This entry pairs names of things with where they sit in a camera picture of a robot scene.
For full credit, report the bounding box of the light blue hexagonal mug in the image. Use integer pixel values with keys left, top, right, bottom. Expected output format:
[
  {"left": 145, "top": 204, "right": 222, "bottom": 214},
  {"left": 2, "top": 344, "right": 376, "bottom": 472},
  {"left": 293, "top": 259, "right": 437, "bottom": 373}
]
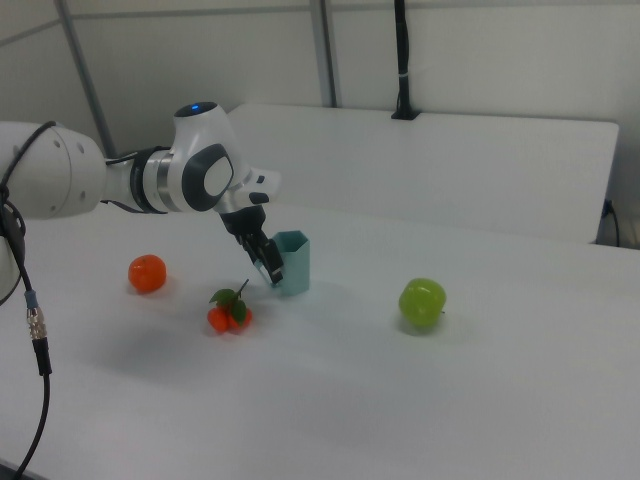
[{"left": 255, "top": 229, "right": 312, "bottom": 297}]

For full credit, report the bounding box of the black robot cable with connector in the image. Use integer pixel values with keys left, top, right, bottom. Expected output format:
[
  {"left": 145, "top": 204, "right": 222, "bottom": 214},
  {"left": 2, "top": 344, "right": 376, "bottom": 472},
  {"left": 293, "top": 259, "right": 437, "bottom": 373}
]
[{"left": 0, "top": 119, "right": 59, "bottom": 480}]

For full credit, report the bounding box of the aluminium frame post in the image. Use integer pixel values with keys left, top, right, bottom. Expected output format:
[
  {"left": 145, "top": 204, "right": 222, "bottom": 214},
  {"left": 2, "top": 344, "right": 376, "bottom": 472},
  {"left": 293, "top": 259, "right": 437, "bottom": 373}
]
[
  {"left": 58, "top": 0, "right": 117, "bottom": 157},
  {"left": 308, "top": 0, "right": 344, "bottom": 107}
]

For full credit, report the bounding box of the green toy apple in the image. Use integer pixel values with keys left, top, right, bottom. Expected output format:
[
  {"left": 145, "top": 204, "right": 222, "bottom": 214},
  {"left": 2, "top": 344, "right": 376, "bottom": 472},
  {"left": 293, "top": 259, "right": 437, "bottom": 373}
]
[{"left": 397, "top": 277, "right": 447, "bottom": 330}]

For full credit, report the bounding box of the black camera pole with base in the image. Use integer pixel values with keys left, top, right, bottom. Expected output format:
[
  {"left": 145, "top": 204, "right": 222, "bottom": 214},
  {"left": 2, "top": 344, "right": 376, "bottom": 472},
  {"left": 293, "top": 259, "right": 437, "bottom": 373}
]
[{"left": 390, "top": 0, "right": 421, "bottom": 121}]

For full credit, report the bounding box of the black cable with blue plug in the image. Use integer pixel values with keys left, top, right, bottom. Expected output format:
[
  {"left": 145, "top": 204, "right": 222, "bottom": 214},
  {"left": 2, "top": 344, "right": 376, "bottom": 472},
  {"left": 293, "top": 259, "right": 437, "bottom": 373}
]
[{"left": 602, "top": 198, "right": 621, "bottom": 247}]

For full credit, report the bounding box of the white side table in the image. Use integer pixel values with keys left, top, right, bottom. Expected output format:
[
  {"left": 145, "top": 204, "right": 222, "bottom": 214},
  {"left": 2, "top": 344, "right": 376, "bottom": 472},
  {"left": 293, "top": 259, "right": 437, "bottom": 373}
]
[{"left": 219, "top": 103, "right": 621, "bottom": 245}]

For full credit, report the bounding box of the orange toy tangerine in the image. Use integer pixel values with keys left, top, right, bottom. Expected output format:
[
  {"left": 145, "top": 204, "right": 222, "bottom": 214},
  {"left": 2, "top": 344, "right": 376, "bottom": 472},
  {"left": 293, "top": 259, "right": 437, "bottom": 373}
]
[{"left": 128, "top": 253, "right": 168, "bottom": 294}]

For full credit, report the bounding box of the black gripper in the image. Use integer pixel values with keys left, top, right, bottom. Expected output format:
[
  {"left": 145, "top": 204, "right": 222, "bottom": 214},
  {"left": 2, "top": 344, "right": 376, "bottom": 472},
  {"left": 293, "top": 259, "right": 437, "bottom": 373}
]
[{"left": 217, "top": 205, "right": 286, "bottom": 287}]

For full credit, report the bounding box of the small tangerine cluster with leaves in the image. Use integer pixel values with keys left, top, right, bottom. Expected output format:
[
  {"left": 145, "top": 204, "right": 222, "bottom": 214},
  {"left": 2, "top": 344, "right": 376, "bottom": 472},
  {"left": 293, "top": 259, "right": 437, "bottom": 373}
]
[{"left": 207, "top": 278, "right": 254, "bottom": 337}]

